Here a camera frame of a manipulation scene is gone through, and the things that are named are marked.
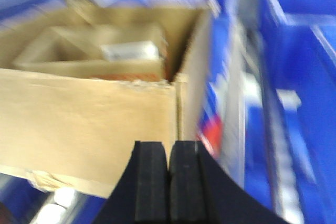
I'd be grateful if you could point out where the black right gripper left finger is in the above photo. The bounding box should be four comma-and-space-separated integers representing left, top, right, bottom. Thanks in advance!
94, 141, 168, 223

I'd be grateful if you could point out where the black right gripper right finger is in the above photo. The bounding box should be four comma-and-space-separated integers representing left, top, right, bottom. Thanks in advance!
170, 141, 285, 223

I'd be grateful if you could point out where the brown cardboard box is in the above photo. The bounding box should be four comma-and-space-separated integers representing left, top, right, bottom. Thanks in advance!
1, 0, 212, 198

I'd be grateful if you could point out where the blue plastic bin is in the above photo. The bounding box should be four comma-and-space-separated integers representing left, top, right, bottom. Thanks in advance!
205, 0, 335, 223

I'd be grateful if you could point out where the small cardboard box inside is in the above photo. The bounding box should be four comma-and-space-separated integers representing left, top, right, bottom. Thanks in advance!
13, 23, 166, 82

